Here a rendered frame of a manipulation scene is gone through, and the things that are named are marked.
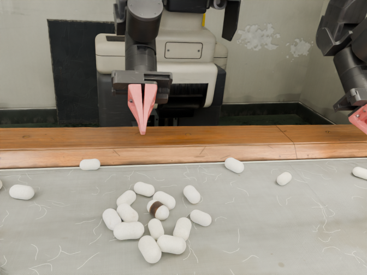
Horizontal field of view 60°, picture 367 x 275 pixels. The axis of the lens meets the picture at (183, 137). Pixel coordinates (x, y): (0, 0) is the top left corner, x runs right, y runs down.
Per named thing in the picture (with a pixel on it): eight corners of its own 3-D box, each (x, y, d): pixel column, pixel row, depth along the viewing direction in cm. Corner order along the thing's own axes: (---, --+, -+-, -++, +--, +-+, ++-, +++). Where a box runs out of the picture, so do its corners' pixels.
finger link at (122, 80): (159, 124, 49) (157, 73, 53) (112, 124, 48) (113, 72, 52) (155, 141, 56) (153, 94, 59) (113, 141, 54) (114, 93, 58)
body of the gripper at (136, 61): (173, 81, 53) (170, 45, 56) (111, 79, 51) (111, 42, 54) (168, 100, 59) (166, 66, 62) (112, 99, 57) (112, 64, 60)
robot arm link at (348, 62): (348, 60, 69) (325, 59, 68) (371, 38, 63) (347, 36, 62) (359, 87, 66) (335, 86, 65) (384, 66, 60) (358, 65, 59)
